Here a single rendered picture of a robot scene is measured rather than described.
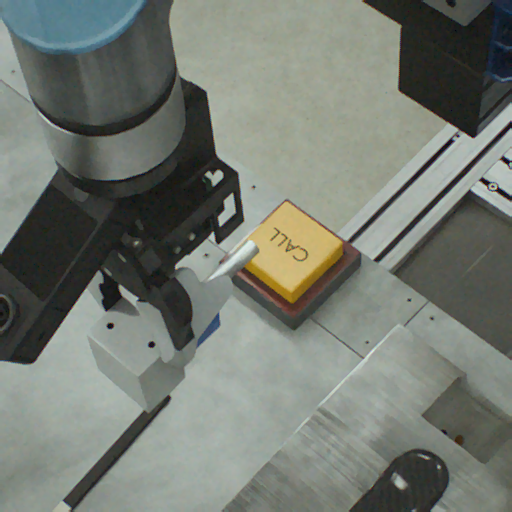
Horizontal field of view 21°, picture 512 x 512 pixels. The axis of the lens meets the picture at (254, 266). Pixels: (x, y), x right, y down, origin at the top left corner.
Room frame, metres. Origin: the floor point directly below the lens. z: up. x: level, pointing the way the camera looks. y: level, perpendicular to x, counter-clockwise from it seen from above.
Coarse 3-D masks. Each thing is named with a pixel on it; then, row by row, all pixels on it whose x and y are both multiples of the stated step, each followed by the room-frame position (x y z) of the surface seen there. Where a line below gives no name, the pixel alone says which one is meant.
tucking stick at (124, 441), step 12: (168, 396) 0.46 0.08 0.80; (156, 408) 0.45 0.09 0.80; (144, 420) 0.44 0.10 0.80; (132, 432) 0.43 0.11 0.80; (120, 444) 0.42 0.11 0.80; (108, 456) 0.41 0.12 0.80; (96, 468) 0.40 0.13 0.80; (84, 480) 0.40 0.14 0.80; (96, 480) 0.40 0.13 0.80; (72, 492) 0.39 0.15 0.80; (84, 492) 0.39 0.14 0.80; (60, 504) 0.38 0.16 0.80; (72, 504) 0.38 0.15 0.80
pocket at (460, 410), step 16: (464, 384) 0.40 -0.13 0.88; (448, 400) 0.40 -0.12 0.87; (464, 400) 0.39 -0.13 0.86; (480, 400) 0.39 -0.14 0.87; (432, 416) 0.38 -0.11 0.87; (448, 416) 0.38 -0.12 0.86; (464, 416) 0.38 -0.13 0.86; (480, 416) 0.38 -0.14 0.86; (496, 416) 0.37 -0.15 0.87; (448, 432) 0.37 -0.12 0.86; (464, 432) 0.37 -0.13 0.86; (480, 432) 0.37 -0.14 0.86; (496, 432) 0.37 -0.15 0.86; (464, 448) 0.36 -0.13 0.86; (480, 448) 0.36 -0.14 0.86; (496, 448) 0.36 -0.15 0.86
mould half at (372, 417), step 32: (384, 352) 0.43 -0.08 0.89; (416, 352) 0.42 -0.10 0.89; (352, 384) 0.40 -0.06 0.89; (384, 384) 0.40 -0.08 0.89; (416, 384) 0.40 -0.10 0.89; (448, 384) 0.40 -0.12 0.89; (320, 416) 0.38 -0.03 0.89; (352, 416) 0.38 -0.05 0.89; (384, 416) 0.38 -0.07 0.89; (416, 416) 0.37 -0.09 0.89; (288, 448) 0.37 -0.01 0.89; (320, 448) 0.36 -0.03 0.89; (352, 448) 0.36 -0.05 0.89; (384, 448) 0.35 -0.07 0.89; (416, 448) 0.35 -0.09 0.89; (448, 448) 0.35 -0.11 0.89; (256, 480) 0.35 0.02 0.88; (288, 480) 0.34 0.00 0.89; (320, 480) 0.34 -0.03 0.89; (352, 480) 0.34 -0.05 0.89; (448, 480) 0.33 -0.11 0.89; (480, 480) 0.32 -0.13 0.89
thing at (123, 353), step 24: (240, 264) 0.48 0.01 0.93; (120, 312) 0.44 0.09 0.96; (96, 336) 0.43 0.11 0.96; (120, 336) 0.43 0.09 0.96; (144, 336) 0.42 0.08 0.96; (96, 360) 0.43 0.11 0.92; (120, 360) 0.41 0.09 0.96; (144, 360) 0.41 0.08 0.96; (120, 384) 0.41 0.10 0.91; (144, 384) 0.40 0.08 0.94; (168, 384) 0.41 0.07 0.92; (144, 408) 0.40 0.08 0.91
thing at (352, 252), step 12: (228, 252) 0.57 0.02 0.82; (348, 252) 0.55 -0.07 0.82; (336, 264) 0.54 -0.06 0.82; (240, 276) 0.54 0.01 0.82; (324, 276) 0.53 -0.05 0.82; (264, 288) 0.53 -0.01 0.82; (312, 288) 0.52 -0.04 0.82; (324, 288) 0.52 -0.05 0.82; (276, 300) 0.52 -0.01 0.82; (300, 300) 0.51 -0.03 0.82; (288, 312) 0.50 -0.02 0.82
